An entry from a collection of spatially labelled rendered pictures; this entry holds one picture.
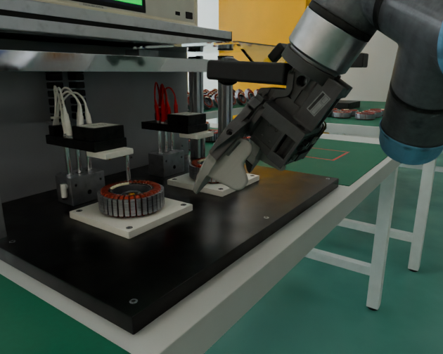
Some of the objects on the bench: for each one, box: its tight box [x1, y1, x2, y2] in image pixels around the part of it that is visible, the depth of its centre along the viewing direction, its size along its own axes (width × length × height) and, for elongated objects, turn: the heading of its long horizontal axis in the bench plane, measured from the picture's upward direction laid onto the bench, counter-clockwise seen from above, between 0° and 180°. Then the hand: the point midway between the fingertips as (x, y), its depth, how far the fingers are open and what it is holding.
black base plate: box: [0, 155, 339, 335], centre depth 77 cm, size 47×64×2 cm
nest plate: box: [70, 197, 193, 239], centre depth 66 cm, size 15×15×1 cm
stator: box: [97, 180, 165, 218], centre depth 65 cm, size 11×11×4 cm
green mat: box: [188, 127, 388, 186], centre depth 140 cm, size 94×61×1 cm, turn 55°
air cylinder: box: [55, 168, 105, 207], centre depth 73 cm, size 5×8×6 cm
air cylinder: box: [148, 148, 184, 178], centre depth 92 cm, size 5×8×6 cm
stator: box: [189, 157, 219, 183], centre depth 84 cm, size 11×11×4 cm
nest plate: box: [167, 173, 259, 197], centre depth 85 cm, size 15×15×1 cm
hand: (221, 177), depth 53 cm, fingers open, 13 cm apart
